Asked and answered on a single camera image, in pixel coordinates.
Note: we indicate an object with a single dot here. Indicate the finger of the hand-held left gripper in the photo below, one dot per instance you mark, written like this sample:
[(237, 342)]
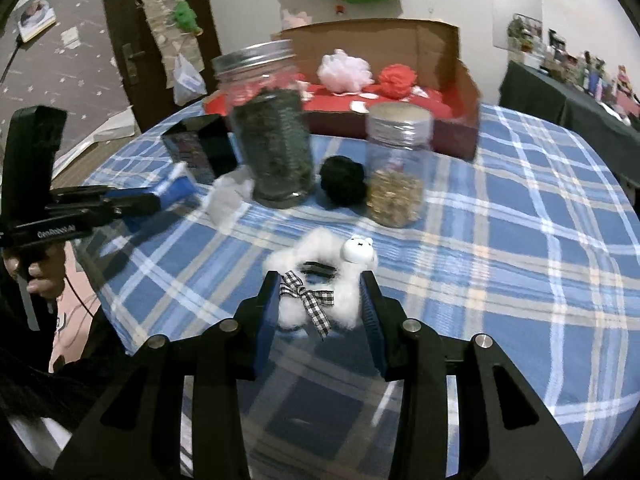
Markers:
[(139, 222), (135, 202)]

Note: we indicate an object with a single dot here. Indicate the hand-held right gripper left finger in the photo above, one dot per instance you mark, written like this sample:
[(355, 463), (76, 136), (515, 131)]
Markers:
[(265, 330)]

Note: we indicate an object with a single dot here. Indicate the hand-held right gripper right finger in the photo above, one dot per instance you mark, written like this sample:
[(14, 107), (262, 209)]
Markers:
[(375, 330)]

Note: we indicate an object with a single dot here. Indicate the blue tube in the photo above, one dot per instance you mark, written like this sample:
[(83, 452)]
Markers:
[(177, 187)]

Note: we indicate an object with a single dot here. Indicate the white fluffy scrunchie checked bow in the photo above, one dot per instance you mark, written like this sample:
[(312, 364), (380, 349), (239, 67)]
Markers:
[(320, 247)]

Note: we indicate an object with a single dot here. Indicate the cardboard box with red lining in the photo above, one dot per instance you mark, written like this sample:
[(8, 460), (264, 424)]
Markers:
[(380, 40)]

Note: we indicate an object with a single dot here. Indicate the person's left hand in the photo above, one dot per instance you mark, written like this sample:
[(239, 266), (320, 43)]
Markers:
[(45, 280)]

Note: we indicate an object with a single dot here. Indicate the white paper sheet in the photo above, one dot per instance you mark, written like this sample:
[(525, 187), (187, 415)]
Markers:
[(110, 127)]

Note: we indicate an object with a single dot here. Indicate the black box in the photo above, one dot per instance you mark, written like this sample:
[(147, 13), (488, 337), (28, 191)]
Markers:
[(215, 145)]

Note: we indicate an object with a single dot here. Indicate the pink printed cloth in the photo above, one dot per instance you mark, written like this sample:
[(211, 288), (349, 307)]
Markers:
[(70, 330)]

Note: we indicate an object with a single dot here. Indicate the white plastic bag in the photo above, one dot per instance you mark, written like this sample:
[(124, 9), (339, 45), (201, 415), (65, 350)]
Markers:
[(187, 82)]

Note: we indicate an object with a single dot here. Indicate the clear jar with gold contents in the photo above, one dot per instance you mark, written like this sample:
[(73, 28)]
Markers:
[(397, 200)]

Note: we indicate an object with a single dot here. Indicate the book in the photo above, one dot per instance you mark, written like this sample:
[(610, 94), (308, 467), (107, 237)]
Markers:
[(36, 15)]

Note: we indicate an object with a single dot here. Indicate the clear jar with dark contents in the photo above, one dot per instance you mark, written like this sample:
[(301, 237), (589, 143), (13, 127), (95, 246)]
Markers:
[(272, 150)]

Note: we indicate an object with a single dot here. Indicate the black scrunchie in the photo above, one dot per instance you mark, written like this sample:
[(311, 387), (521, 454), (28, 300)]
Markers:
[(342, 180)]

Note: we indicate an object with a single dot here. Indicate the blue plaid tablecloth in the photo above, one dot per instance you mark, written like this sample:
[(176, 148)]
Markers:
[(500, 240)]

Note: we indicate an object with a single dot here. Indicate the dark wooden door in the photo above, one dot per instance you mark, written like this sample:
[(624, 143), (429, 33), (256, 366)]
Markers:
[(115, 10)]

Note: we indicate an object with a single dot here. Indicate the hanging door organizer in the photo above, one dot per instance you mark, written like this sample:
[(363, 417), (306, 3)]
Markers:
[(160, 25)]

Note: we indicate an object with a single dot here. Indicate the green plush toy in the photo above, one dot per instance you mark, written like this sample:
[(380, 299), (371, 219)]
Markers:
[(184, 15)]

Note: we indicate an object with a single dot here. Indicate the pink white bath pouf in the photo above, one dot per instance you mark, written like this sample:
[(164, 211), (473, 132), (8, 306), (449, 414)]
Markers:
[(345, 71)]

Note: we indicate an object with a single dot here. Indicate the red bath pouf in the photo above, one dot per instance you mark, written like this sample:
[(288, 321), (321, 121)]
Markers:
[(397, 80)]

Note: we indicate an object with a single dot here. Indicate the table with dark green cloth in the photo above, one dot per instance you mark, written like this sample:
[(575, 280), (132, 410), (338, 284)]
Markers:
[(540, 95)]

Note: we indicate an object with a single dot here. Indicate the group of cosmetics bottles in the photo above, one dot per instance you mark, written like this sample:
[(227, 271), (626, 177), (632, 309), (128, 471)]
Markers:
[(590, 70)]

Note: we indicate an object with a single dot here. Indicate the wall mirror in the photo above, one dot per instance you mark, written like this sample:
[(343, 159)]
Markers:
[(515, 5)]

